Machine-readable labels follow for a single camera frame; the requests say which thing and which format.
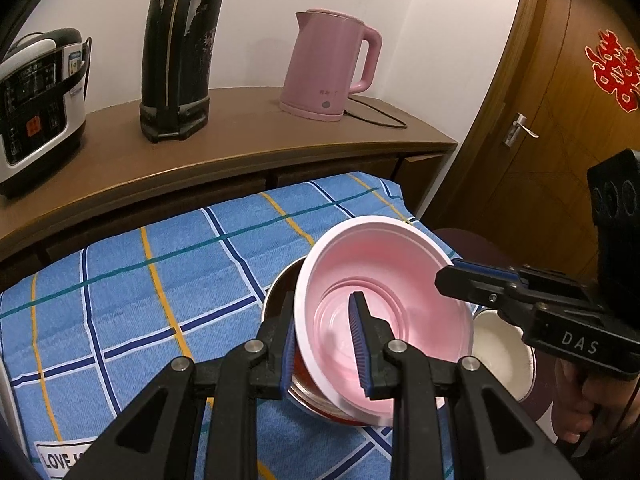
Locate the pink electric kettle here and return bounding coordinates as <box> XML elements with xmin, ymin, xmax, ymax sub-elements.
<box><xmin>279</xmin><ymin>9</ymin><xmax>383</xmax><ymax>122</ymax></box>

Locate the black tall thermos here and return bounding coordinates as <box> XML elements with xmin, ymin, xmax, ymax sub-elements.
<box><xmin>140</xmin><ymin>0</ymin><xmax>222</xmax><ymax>143</ymax></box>

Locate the person's right hand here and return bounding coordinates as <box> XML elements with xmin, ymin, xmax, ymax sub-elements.
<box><xmin>551</xmin><ymin>360</ymin><xmax>639</xmax><ymax>444</ymax></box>

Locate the silver black rice cooker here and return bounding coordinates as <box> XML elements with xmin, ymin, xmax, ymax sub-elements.
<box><xmin>1</xmin><ymin>28</ymin><xmax>92</xmax><ymax>197</ymax></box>

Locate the black kettle power cord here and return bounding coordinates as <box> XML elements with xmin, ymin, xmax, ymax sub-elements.
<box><xmin>342</xmin><ymin>95</ymin><xmax>409</xmax><ymax>130</ymax></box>

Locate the blue plaid tablecloth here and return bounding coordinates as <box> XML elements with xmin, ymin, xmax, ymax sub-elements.
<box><xmin>1</xmin><ymin>172</ymin><xmax>416</xmax><ymax>479</ymax></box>

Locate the brown wooden sideboard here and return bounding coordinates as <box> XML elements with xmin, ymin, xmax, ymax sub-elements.
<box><xmin>1</xmin><ymin>88</ymin><xmax>456</xmax><ymax>286</ymax></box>

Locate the pink plastic bowl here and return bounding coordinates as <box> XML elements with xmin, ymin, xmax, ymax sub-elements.
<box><xmin>293</xmin><ymin>216</ymin><xmax>474</xmax><ymax>426</ymax></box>

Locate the white enamel bowl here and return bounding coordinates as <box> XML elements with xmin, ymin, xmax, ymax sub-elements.
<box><xmin>472</xmin><ymin>310</ymin><xmax>536</xmax><ymax>402</ymax></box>

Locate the stainless steel bowl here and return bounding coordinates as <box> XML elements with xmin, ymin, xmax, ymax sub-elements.
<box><xmin>262</xmin><ymin>257</ymin><xmax>363</xmax><ymax>426</ymax></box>

